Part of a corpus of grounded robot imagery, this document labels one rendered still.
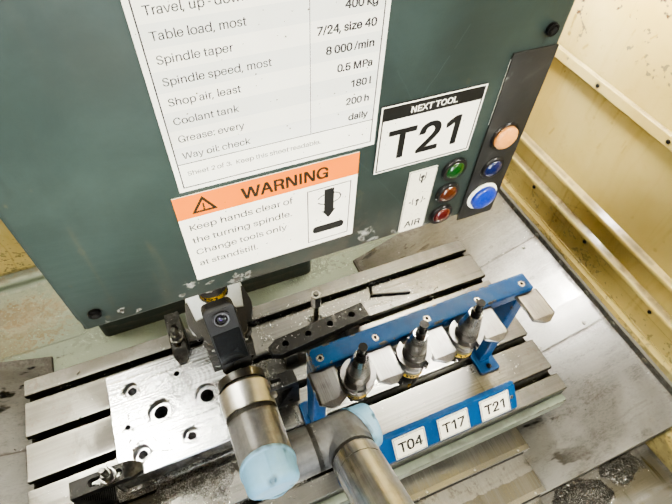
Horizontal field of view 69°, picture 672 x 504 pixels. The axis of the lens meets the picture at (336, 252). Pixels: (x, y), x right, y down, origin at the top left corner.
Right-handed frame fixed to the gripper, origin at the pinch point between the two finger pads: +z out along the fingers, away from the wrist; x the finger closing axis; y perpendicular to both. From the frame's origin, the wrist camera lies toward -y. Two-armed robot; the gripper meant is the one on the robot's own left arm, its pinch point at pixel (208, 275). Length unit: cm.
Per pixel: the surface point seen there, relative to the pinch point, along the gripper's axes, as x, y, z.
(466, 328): 39.6, 7.7, -21.9
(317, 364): 13.2, 11.2, -17.0
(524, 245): 95, 51, 13
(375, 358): 23.4, 12.3, -19.3
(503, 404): 54, 40, -30
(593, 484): 78, 69, -51
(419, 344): 29.4, 5.6, -22.3
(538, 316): 56, 12, -23
